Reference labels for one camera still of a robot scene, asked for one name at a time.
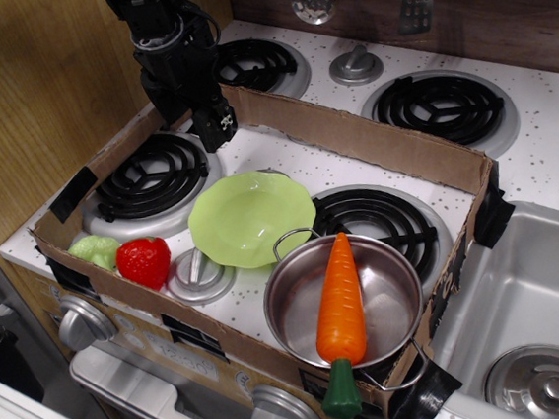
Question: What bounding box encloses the green toy broccoli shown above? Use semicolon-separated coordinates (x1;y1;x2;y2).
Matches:
68;235;120;271

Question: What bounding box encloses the silver sink drain cover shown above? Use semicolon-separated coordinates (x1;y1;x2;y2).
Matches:
483;344;559;419

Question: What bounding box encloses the brown cardboard fence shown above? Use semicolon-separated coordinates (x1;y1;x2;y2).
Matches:
33;87;498;410

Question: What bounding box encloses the back right black burner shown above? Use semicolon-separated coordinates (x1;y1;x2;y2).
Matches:
361;69;520;158

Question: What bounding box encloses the silver stove knob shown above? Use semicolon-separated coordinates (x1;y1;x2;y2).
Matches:
328;45;384;87
166;248;237;306

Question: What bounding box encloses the silver toy sink basin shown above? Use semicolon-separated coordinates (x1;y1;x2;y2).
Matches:
432;202;559;419

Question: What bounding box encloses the hanging silver slotted spatula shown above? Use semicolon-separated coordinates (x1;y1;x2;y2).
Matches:
397;0;434;36

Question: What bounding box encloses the red toy strawberry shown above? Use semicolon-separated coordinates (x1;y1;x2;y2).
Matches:
115;237;172;291

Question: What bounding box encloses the stainless steel pot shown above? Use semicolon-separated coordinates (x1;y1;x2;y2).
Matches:
263;234;429;392

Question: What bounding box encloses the orange toy carrot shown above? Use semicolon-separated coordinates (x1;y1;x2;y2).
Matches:
315;233;368;419

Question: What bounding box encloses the front left black burner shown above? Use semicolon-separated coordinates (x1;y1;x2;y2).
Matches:
81;131;224;243

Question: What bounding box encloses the silver back stove knob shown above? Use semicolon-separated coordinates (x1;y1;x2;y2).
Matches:
328;45;384;87

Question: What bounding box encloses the left silver oven knob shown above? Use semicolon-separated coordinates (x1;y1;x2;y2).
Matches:
58;295;118;352

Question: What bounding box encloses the front right black burner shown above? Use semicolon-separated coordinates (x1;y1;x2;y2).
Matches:
313;184;454;301

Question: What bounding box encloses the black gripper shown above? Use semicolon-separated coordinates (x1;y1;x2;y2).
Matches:
129;13;238;153

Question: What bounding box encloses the silver oven door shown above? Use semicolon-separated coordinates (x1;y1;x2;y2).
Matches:
70;346;250;419

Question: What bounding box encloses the silver front stove knob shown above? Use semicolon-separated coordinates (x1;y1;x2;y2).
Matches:
166;248;237;306

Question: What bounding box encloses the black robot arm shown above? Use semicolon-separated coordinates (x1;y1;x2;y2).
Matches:
105;0;238;153

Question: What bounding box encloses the light green plastic plate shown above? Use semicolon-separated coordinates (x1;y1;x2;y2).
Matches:
187;171;316;269

